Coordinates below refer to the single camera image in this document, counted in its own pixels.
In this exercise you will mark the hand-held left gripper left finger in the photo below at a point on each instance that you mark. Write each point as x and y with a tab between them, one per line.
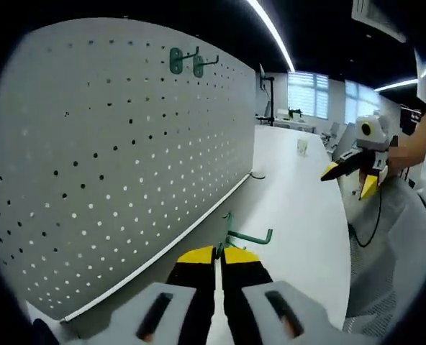
162	312

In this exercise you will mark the white perforated mounting plate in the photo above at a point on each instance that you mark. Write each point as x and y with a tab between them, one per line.
108	161

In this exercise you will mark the window with blinds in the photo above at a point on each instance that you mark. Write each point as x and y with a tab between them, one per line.
306	93
362	104

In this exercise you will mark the white mesh chair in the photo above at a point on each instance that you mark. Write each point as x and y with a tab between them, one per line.
396	269

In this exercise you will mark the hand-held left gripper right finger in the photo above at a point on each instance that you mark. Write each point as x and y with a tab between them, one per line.
270	312

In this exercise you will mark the green hook assembly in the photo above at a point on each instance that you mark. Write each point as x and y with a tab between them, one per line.
176	61
249	238
198	66

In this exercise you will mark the small white cup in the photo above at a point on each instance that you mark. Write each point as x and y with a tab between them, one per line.
302	147

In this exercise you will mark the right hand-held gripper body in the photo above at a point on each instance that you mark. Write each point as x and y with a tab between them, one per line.
375	133

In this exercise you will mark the ceiling air vent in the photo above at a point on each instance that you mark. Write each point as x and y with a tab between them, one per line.
378	16

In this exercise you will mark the short ceiling light strip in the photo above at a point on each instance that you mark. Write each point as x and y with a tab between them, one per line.
396	84

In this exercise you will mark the black monitor stand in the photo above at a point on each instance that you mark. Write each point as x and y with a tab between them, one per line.
270	97

